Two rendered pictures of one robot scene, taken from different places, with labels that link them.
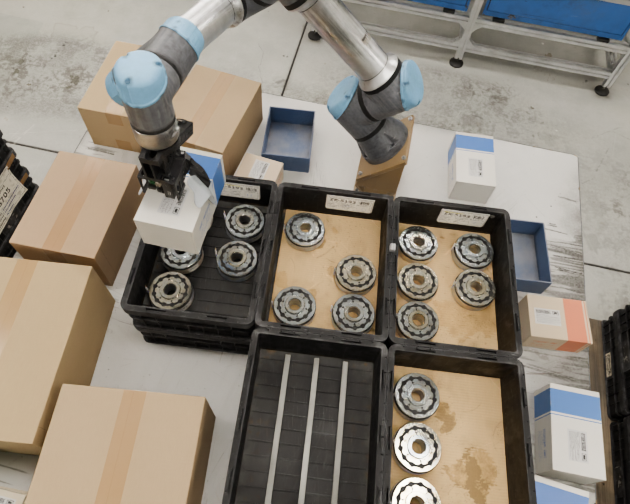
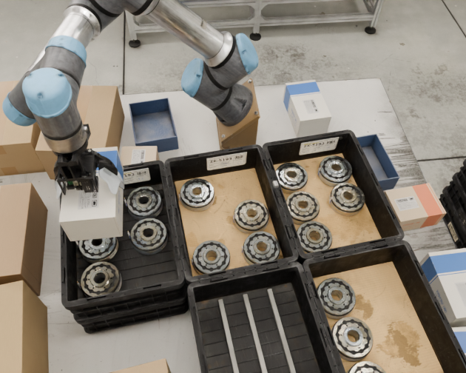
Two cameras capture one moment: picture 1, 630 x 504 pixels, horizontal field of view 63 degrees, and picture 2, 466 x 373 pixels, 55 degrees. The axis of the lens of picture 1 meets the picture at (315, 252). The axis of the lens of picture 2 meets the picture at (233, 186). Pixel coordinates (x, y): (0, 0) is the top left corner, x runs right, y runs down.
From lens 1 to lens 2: 0.14 m
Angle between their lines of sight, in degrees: 10
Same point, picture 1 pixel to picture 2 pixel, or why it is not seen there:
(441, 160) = (280, 109)
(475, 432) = (390, 309)
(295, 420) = (245, 351)
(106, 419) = not seen: outside the picture
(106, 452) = not seen: outside the picture
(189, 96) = not seen: hidden behind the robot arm
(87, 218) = (1, 240)
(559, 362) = (426, 236)
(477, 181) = (316, 116)
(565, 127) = (354, 64)
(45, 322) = not seen: outside the picture
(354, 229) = (236, 180)
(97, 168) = not seen: outside the picture
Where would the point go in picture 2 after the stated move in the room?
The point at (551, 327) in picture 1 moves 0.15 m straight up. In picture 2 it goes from (412, 210) to (430, 183)
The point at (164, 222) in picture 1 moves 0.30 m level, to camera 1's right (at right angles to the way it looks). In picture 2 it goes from (87, 216) to (222, 192)
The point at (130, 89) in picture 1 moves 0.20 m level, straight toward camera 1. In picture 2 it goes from (44, 102) to (110, 177)
